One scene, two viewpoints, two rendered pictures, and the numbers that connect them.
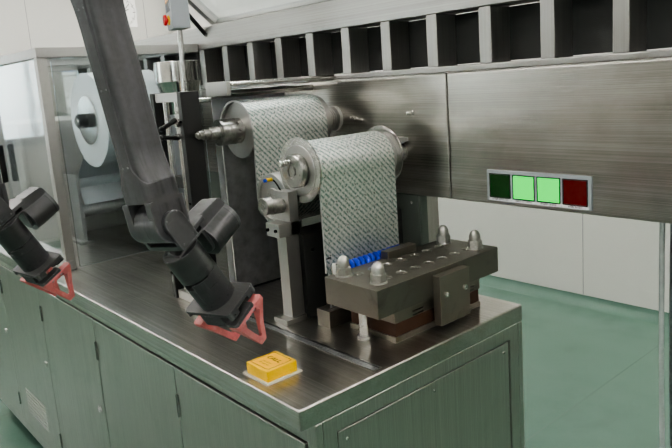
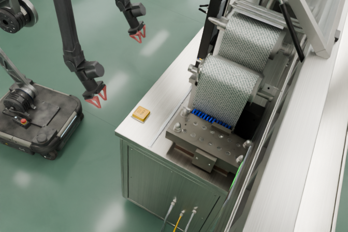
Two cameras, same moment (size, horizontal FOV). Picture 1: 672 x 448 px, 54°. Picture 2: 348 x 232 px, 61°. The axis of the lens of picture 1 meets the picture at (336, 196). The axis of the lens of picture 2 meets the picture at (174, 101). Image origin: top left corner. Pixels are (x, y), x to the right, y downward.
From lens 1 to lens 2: 1.36 m
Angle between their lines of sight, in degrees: 64
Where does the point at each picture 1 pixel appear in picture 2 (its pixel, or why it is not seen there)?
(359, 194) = (219, 97)
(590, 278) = not seen: outside the picture
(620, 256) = not seen: outside the picture
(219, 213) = (91, 69)
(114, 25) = (57, 0)
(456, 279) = (205, 159)
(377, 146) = (241, 87)
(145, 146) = (65, 39)
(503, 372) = (212, 199)
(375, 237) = (221, 115)
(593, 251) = not seen: outside the picture
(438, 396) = (173, 174)
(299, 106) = (259, 37)
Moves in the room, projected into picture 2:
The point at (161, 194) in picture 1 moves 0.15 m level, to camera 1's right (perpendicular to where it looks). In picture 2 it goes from (67, 54) to (72, 80)
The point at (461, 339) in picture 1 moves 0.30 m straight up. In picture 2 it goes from (189, 173) to (201, 139)
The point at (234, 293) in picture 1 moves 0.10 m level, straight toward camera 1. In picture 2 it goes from (90, 91) to (68, 98)
